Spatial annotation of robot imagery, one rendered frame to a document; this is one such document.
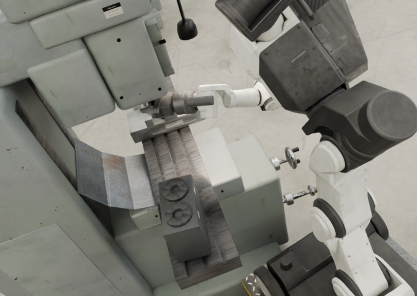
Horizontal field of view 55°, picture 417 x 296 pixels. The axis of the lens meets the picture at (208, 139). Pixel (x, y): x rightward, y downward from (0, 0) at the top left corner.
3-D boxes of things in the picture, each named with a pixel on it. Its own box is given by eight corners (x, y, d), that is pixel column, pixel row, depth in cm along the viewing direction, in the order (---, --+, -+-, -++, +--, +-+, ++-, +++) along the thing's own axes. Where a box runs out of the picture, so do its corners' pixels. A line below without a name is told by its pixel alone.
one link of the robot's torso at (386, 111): (435, 122, 82) (383, 55, 86) (388, 153, 79) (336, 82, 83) (373, 155, 109) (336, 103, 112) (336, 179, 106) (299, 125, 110)
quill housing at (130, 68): (161, 66, 154) (131, -12, 131) (172, 97, 139) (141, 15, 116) (114, 83, 153) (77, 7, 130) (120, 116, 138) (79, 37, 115)
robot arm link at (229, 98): (195, 85, 146) (226, 84, 152) (197, 110, 147) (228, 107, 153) (203, 84, 140) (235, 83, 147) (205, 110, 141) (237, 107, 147)
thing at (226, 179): (222, 141, 200) (218, 125, 192) (246, 192, 176) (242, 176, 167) (129, 176, 198) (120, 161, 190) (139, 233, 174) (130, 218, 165)
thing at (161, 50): (172, 67, 146) (155, 17, 131) (175, 74, 143) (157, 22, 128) (162, 71, 146) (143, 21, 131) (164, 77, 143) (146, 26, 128)
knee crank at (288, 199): (321, 184, 200) (321, 177, 196) (327, 193, 196) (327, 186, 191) (280, 200, 199) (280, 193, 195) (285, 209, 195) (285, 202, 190)
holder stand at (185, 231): (203, 203, 153) (190, 170, 138) (211, 254, 137) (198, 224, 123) (172, 211, 153) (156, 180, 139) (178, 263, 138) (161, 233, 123)
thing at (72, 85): (110, 74, 152) (80, 13, 134) (118, 112, 135) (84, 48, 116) (63, 91, 151) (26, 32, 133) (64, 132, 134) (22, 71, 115)
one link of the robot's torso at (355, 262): (400, 289, 144) (380, 190, 121) (357, 321, 140) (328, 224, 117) (368, 264, 157) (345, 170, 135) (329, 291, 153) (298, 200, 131)
